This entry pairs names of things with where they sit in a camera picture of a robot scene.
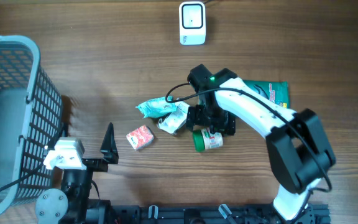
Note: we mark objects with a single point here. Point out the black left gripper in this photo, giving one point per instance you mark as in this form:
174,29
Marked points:
109,151

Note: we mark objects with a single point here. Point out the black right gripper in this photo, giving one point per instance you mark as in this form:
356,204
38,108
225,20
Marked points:
226,124

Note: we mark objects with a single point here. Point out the green lid jar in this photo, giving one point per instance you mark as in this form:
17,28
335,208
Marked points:
204,140

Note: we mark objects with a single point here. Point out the red tissue packet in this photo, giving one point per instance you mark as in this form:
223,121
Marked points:
140,137

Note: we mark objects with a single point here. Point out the white tissue packet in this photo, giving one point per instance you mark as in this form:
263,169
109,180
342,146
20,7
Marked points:
175,120

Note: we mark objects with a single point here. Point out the teal wipes packet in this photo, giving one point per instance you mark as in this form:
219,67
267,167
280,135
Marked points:
156,108

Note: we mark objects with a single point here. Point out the green 3M gloves packet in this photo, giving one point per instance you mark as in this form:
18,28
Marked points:
276,92

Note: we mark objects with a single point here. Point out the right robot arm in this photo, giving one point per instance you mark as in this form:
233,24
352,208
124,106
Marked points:
298,148

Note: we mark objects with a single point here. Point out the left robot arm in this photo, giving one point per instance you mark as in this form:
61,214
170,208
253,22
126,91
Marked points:
71,203

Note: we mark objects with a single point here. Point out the white barcode scanner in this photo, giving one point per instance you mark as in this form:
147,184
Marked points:
192,23

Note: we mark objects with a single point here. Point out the grey plastic mesh basket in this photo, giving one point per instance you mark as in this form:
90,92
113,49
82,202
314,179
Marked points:
30,116

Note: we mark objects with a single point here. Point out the black mounting rail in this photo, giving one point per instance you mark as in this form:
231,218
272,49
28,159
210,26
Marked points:
246,214

